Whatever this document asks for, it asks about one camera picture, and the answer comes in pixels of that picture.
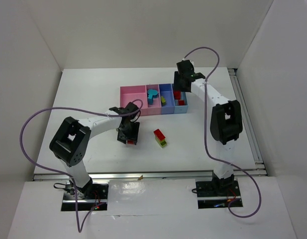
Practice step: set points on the red lego base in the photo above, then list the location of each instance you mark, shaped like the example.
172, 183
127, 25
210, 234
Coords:
177, 95

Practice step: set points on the lime green lego under red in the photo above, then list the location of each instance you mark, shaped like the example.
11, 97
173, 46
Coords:
162, 143

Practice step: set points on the red curved lego brick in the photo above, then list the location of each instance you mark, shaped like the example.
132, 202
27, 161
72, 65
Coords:
159, 135

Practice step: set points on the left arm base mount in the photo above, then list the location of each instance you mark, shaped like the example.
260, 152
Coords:
96, 197

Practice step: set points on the large pink bin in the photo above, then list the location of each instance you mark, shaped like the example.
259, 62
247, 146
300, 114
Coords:
131, 93

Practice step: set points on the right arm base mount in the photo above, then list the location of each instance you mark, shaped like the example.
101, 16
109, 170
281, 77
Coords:
209, 198

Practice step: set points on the periwinkle blue bin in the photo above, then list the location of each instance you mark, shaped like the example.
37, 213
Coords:
166, 91

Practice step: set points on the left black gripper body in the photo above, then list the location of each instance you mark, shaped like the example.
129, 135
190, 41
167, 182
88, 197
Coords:
128, 136

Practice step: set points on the small pink bin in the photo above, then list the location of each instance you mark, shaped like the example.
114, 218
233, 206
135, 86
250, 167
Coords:
154, 109

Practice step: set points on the aluminium rail right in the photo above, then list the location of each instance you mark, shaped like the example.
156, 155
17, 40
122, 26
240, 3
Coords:
246, 120

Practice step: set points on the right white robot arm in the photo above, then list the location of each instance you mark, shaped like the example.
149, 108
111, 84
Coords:
223, 122

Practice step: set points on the aluminium rail front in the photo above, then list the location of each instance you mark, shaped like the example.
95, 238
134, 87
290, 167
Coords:
109, 176

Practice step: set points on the light blue bin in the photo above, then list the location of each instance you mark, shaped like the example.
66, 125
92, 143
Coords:
180, 109

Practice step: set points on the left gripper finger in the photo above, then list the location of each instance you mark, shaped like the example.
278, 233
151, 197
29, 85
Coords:
134, 132
123, 136

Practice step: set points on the teal lego base brick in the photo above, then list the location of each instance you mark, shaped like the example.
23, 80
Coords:
150, 101

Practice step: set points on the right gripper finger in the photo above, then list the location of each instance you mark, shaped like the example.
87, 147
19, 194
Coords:
186, 84
178, 82

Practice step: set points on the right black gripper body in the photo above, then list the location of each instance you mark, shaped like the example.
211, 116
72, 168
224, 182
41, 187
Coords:
179, 84

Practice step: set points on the teal curved lego brick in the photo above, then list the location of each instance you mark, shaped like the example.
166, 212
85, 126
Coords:
152, 93

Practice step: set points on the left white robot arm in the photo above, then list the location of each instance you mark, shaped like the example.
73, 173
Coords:
70, 142

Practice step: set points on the lime green lego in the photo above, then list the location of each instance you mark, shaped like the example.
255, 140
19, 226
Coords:
163, 100
162, 143

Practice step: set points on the aluminium rail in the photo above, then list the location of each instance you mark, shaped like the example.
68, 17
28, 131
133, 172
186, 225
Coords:
246, 120
109, 176

